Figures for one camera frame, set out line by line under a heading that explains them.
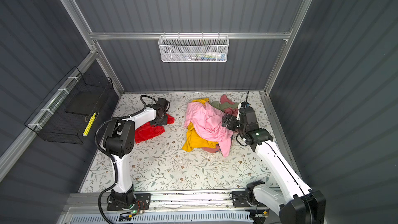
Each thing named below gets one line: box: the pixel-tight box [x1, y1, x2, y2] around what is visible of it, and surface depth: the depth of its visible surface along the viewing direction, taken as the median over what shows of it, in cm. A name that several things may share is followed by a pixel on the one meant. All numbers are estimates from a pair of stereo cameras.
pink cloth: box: [183, 101, 234, 158], surface depth 91 cm
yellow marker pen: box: [82, 112, 97, 137], surface depth 70 cm
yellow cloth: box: [181, 98, 219, 152], surface depth 91 cm
